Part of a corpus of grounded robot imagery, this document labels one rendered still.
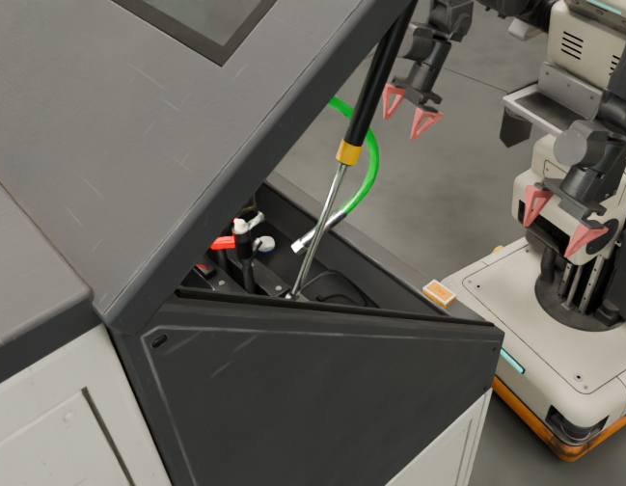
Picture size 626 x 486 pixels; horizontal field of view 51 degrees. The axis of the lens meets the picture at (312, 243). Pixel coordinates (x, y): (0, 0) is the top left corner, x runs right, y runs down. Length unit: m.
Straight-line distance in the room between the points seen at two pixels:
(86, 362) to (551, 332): 1.68
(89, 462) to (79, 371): 0.10
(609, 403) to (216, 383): 1.48
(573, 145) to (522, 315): 1.02
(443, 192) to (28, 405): 2.50
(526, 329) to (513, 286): 0.17
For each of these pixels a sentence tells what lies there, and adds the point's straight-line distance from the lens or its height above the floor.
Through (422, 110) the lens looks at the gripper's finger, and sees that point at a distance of 1.38.
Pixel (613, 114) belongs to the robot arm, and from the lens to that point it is 1.15.
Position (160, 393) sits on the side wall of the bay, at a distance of 0.56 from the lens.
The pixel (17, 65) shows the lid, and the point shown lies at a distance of 0.65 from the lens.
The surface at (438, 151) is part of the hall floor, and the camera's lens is 3.09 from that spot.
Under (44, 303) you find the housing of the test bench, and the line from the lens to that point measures 0.45.
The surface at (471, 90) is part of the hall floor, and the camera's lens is 3.57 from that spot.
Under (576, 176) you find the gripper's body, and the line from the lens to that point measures 1.17.
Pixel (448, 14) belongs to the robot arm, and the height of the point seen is 1.23.
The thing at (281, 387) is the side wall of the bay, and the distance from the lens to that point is 0.67.
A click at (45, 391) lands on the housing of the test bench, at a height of 1.44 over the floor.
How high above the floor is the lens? 1.81
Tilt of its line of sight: 44 degrees down
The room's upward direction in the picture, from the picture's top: 4 degrees counter-clockwise
